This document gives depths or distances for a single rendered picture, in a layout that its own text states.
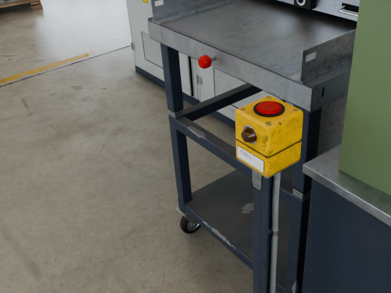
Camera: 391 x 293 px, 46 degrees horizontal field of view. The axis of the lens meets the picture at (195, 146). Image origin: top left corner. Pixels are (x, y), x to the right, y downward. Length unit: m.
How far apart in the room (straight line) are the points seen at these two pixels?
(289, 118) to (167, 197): 1.32
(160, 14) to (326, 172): 0.72
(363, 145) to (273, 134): 0.17
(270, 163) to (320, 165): 0.16
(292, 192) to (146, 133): 1.40
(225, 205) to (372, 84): 1.00
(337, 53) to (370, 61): 0.27
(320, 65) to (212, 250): 0.96
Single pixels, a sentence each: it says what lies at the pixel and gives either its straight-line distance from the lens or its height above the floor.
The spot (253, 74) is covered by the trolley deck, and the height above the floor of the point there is 0.82.
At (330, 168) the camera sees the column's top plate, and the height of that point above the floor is 0.75.
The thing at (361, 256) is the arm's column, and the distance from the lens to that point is 0.91.
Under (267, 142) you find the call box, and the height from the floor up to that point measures 0.87.
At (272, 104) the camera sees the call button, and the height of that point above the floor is 0.91.
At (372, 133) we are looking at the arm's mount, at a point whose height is 0.85.
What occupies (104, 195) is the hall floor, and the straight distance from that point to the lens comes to 2.07.
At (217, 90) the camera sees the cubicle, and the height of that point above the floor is 0.19.
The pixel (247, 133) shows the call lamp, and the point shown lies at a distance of 0.73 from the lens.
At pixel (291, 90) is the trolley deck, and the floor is 0.82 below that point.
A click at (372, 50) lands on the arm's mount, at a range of 0.75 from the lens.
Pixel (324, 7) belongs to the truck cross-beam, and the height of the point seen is 0.88.
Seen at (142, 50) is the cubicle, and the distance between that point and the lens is 2.95.
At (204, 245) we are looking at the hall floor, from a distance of 1.77.
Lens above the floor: 1.26
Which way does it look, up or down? 33 degrees down
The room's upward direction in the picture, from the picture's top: 5 degrees counter-clockwise
